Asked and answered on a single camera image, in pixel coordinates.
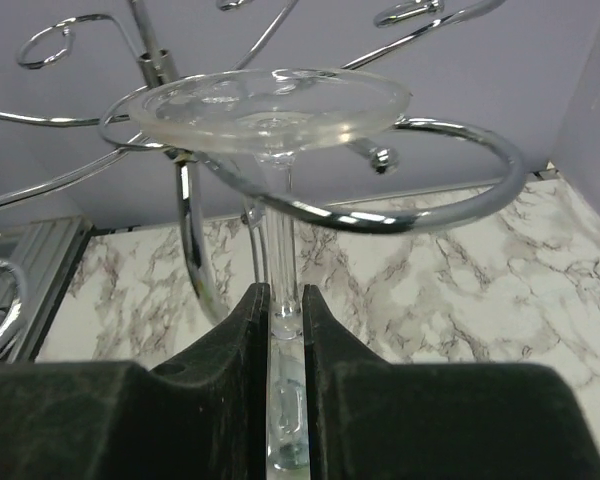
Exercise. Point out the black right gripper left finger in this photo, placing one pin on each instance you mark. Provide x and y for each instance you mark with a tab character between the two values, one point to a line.
199	415

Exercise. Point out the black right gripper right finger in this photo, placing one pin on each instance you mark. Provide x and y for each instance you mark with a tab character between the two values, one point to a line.
371	419

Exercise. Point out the clear wine glass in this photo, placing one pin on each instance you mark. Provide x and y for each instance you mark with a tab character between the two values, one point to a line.
273	115

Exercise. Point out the chrome wine glass rack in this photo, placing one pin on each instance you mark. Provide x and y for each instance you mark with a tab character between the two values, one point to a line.
157	72

